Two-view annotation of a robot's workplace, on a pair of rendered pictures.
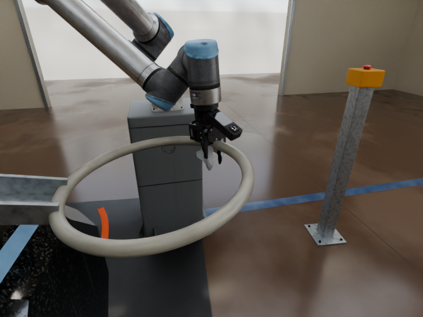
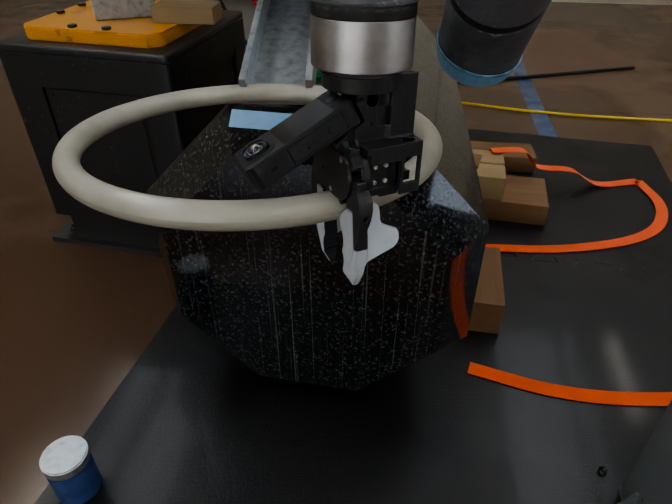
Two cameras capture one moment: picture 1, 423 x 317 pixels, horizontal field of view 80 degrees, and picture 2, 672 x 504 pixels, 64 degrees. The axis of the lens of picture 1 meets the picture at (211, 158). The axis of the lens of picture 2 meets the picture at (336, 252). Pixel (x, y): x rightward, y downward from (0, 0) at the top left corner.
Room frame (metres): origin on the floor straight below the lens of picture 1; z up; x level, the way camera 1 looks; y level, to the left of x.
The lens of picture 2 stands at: (0.89, -0.44, 1.21)
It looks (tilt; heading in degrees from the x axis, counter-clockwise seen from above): 36 degrees down; 111
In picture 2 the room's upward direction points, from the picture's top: straight up
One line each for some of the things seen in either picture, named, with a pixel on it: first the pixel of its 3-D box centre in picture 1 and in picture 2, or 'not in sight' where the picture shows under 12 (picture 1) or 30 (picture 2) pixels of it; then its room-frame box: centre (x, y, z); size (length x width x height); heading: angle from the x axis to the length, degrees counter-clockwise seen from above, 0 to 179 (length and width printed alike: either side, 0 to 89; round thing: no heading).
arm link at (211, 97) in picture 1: (204, 95); (360, 43); (0.74, 0.02, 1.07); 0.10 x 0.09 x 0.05; 139
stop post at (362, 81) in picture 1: (342, 164); not in sight; (1.33, -0.78, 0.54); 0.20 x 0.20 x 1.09; 7
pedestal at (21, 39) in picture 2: not in sight; (151, 126); (-0.47, 1.13, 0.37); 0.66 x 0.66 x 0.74; 7
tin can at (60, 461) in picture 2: not in sight; (72, 470); (0.08, -0.01, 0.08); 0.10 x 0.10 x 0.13
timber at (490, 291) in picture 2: not in sight; (480, 287); (0.85, 0.98, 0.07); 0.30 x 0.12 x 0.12; 100
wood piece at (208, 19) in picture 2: not in sight; (187, 12); (-0.22, 1.11, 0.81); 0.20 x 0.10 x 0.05; 15
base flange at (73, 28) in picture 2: not in sight; (128, 17); (-0.47, 1.13, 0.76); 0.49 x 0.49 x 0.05; 7
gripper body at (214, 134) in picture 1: (206, 122); (365, 134); (0.75, 0.02, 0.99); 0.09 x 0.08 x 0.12; 49
